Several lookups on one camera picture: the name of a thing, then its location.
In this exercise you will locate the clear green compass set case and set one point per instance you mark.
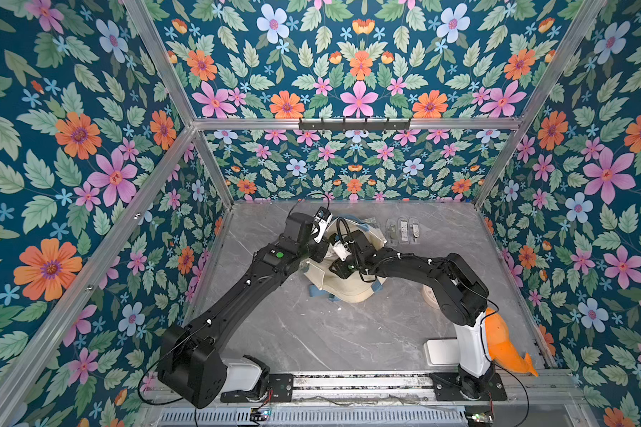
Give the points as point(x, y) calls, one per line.
point(393, 235)

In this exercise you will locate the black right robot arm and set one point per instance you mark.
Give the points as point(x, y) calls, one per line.
point(460, 294)

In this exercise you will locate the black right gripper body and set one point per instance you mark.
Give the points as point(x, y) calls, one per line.
point(339, 268)

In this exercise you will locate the white rectangular box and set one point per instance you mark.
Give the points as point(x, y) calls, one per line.
point(442, 352)

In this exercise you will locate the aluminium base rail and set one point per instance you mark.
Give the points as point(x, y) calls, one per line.
point(387, 398)

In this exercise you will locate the black hook rail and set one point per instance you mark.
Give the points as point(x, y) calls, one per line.
point(354, 124)

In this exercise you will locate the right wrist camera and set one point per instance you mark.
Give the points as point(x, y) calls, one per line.
point(342, 250)

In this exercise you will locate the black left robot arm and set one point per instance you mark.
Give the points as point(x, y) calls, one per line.
point(191, 362)

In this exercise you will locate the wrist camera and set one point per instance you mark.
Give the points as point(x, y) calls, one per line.
point(321, 221)
point(342, 250)

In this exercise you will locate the pink round alarm clock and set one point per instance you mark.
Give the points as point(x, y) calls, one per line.
point(429, 297)

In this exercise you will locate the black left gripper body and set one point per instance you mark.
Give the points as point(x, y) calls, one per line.
point(316, 251)

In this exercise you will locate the orange carrot plush toy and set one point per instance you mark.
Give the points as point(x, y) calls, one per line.
point(500, 346)

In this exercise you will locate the cream floral canvas tote bag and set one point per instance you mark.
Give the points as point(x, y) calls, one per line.
point(351, 290)

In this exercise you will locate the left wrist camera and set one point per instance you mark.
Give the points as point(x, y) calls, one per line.
point(321, 221)

